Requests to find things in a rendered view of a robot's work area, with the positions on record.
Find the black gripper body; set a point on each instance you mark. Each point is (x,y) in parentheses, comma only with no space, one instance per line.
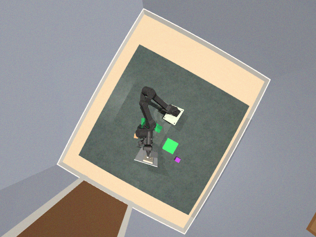
(149,143)

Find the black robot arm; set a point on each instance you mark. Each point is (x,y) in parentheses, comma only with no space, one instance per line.
(149,122)

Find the grey panel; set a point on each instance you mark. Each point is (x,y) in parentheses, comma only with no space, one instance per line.
(151,160)

